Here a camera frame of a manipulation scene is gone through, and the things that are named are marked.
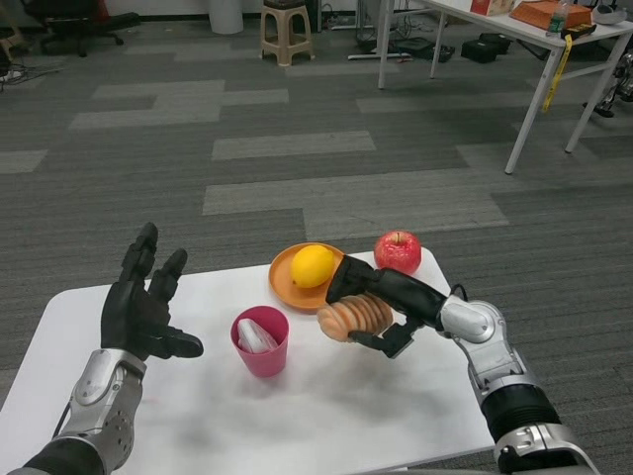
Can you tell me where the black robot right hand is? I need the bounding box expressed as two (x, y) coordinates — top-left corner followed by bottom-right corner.
(324, 254), (449, 360)

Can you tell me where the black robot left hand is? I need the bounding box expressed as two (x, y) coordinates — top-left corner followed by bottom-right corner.
(100, 222), (205, 361)

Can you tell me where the ridged orange bread loaf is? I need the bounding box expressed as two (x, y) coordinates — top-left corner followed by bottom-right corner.
(316, 291), (396, 343)

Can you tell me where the red apple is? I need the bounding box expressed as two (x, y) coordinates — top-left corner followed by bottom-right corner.
(373, 230), (423, 276)

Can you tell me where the yellow lemon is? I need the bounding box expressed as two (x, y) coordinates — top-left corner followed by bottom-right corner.
(290, 244), (336, 290)

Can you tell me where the white plastic packet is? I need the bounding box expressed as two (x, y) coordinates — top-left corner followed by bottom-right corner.
(235, 319), (278, 355)

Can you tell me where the orange plate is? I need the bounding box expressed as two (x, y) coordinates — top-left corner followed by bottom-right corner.
(268, 241), (347, 315)

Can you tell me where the pink plastic cup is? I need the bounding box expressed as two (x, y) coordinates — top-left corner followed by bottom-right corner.
(229, 305), (290, 379)

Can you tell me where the white standing desk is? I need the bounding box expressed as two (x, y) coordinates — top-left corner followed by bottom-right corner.
(347, 0), (411, 61)

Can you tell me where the black equipment case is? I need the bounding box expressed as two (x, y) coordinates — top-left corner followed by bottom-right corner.
(460, 33), (513, 64)
(393, 38), (456, 63)

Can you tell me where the yellow tape measure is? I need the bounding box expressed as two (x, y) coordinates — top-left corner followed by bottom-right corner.
(541, 24), (597, 114)

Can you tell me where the large white table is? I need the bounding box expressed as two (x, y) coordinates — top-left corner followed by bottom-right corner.
(377, 0), (633, 175)

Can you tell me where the beige plastic stool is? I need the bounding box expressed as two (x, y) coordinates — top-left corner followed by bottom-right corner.
(259, 0), (316, 68)

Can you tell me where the grey legged robot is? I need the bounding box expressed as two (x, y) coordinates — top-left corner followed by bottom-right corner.
(583, 48), (633, 119)

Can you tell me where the black office chair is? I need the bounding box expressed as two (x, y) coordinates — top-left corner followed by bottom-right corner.
(29, 0), (142, 58)

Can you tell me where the red white tissue box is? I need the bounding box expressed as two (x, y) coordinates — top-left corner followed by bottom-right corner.
(469, 0), (515, 16)

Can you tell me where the orange woven tray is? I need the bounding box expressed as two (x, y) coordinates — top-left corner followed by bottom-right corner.
(508, 0), (593, 30)

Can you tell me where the green label plastic bottle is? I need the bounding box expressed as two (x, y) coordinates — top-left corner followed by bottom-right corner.
(546, 2), (570, 39)

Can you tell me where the potted green plant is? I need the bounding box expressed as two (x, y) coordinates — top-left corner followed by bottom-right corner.
(210, 0), (244, 35)

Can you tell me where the white grey headset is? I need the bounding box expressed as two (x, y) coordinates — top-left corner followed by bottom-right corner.
(590, 2), (627, 25)

